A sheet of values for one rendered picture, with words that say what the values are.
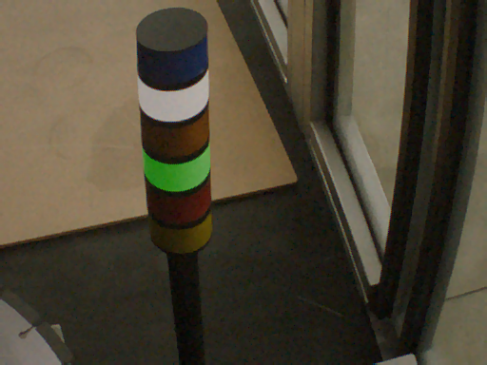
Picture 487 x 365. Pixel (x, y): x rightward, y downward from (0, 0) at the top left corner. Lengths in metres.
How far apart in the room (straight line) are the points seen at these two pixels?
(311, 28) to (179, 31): 0.40
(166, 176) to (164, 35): 0.11
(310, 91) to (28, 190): 0.30
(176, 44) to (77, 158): 0.52
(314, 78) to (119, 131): 0.22
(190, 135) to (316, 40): 0.37
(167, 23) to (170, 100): 0.05
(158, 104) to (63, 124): 0.52
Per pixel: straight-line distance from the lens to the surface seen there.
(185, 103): 0.72
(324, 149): 1.14
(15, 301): 0.84
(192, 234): 0.81
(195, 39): 0.70
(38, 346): 0.81
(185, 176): 0.77
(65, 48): 1.33
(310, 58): 1.12
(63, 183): 1.18
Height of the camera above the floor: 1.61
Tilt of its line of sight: 48 degrees down
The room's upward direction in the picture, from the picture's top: straight up
